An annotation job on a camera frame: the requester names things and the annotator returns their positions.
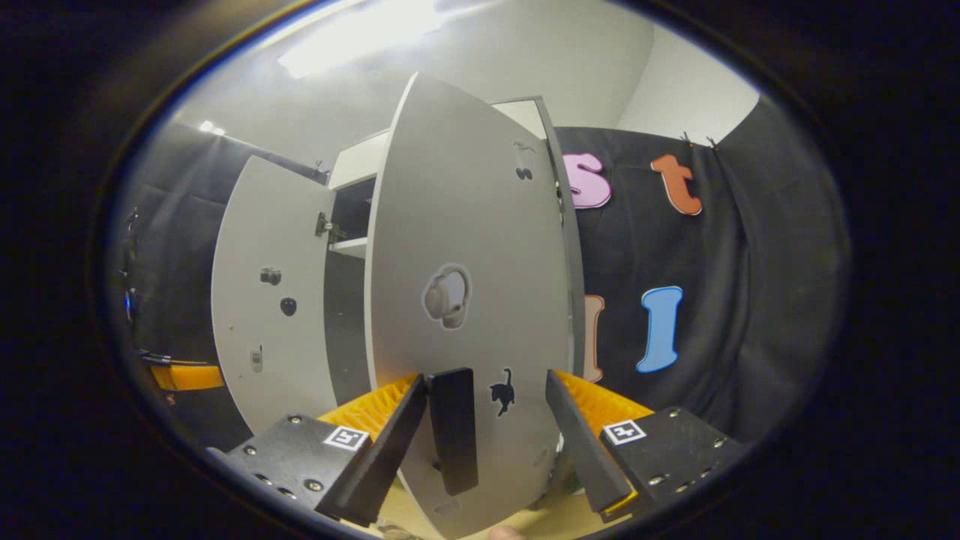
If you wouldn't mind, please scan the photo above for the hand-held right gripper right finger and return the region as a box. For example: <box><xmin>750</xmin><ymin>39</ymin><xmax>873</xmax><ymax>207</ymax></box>
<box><xmin>545</xmin><ymin>369</ymin><xmax>751</xmax><ymax>524</ymax></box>

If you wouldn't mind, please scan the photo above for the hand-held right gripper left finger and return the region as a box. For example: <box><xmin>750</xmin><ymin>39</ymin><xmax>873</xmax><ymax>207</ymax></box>
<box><xmin>225</xmin><ymin>373</ymin><xmax>428</xmax><ymax>528</ymax></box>

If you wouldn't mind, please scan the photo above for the white cabinet door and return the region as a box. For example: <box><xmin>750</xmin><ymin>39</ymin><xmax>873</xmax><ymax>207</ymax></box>
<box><xmin>365</xmin><ymin>73</ymin><xmax>586</xmax><ymax>539</ymax></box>
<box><xmin>211</xmin><ymin>155</ymin><xmax>338</xmax><ymax>436</ymax></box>

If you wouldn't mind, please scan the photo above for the white cabinet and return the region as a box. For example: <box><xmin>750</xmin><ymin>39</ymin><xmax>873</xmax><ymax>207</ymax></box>
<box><xmin>322</xmin><ymin>96</ymin><xmax>587</xmax><ymax>410</ymax></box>

